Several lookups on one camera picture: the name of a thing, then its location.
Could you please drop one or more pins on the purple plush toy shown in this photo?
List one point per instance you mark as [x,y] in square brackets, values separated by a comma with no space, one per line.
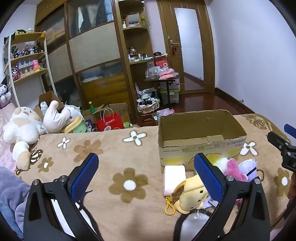
[247,168]

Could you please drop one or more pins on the collection of small figurines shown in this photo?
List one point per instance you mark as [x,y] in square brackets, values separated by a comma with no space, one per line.
[25,51]

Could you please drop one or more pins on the black white furry plush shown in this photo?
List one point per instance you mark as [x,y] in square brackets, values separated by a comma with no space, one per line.
[196,226]
[63,215]

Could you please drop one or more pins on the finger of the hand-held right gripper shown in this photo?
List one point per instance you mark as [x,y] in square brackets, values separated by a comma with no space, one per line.
[278,140]
[290,131]

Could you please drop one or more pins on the wooden wardrobe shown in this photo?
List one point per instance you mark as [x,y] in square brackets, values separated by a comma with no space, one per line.
[94,51]

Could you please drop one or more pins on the pink plush toy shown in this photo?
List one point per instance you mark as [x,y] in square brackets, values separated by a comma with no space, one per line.
[234,171]

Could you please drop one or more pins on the green plastic bottle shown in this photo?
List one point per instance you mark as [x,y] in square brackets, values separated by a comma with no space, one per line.
[92,108]

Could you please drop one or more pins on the black white striped cloth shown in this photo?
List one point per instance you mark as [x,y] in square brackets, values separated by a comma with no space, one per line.
[146,94]

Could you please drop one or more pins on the open brown cardboard box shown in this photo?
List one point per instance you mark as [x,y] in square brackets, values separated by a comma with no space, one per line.
[47,97]

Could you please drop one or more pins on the low brown cardboard box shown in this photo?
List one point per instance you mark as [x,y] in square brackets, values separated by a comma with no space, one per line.
[120,111]

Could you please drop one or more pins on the lace-trimmed wicker basket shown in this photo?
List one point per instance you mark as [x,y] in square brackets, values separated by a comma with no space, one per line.
[148,106]

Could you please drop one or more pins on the wooden door with glass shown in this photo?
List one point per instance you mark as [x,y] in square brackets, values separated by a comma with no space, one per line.
[188,46]

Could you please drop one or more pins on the small folding table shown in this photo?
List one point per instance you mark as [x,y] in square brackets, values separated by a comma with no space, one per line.
[170,80]

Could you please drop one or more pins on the clear plastic storage bin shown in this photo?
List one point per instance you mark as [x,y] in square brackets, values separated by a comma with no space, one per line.
[173,93]

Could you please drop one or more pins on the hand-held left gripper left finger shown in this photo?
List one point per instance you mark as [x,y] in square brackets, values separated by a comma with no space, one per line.
[85,178]

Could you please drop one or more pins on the red paper bag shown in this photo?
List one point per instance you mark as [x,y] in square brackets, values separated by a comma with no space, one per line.
[109,124]

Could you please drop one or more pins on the green yellow plastic container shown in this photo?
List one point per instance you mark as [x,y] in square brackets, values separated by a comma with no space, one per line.
[75,126]

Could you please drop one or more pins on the white fluffy flower plush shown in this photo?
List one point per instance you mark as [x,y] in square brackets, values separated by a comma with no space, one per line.
[220,163]

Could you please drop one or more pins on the white yellow display shelf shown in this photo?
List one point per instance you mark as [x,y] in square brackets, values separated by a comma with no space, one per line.
[25,76]

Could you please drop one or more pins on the pink folded cloth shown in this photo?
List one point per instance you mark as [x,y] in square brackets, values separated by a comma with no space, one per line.
[168,73]

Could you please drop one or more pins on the red shopping bag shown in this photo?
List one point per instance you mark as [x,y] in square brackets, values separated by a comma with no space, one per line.
[161,63]

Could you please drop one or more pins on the large white beige plush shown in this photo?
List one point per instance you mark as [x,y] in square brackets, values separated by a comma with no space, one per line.
[20,129]

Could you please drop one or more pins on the printed cardboard box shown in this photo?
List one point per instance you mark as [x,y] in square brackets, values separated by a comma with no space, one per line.
[198,148]

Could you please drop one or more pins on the black purple plush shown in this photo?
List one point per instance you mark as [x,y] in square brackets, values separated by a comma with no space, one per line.
[4,91]

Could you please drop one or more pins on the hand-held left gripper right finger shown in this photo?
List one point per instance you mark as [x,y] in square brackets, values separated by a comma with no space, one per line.
[207,178]

